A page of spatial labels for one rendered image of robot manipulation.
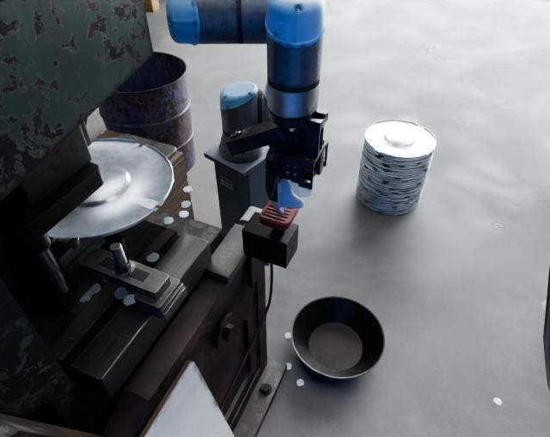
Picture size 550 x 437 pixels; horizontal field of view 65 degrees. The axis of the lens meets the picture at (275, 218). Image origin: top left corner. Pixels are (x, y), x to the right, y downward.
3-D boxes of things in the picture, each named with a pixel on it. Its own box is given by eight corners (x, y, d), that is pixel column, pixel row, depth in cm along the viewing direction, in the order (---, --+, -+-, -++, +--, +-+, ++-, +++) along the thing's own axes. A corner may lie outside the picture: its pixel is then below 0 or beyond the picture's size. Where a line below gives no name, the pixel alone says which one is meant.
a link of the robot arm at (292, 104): (258, 87, 59) (281, 64, 65) (258, 116, 63) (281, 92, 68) (309, 97, 57) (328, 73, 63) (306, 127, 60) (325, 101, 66)
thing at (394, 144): (350, 136, 181) (350, 134, 180) (394, 114, 194) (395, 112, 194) (406, 167, 165) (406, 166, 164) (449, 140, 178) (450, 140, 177)
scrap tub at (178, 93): (149, 132, 240) (129, 45, 208) (214, 149, 228) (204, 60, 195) (98, 172, 212) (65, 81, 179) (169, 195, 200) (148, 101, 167)
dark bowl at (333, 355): (309, 296, 157) (310, 284, 152) (390, 325, 148) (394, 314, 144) (276, 367, 137) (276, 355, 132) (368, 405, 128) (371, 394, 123)
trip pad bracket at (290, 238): (257, 270, 99) (253, 206, 86) (296, 283, 96) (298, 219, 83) (245, 289, 95) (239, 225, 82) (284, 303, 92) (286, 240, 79)
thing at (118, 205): (87, 128, 94) (86, 125, 93) (202, 164, 86) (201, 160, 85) (-30, 208, 74) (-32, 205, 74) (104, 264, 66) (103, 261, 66)
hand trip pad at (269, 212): (271, 223, 87) (271, 194, 82) (299, 231, 86) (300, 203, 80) (257, 246, 83) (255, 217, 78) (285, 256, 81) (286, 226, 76)
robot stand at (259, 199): (245, 220, 187) (240, 130, 157) (278, 239, 179) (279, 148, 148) (215, 244, 177) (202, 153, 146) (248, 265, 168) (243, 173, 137)
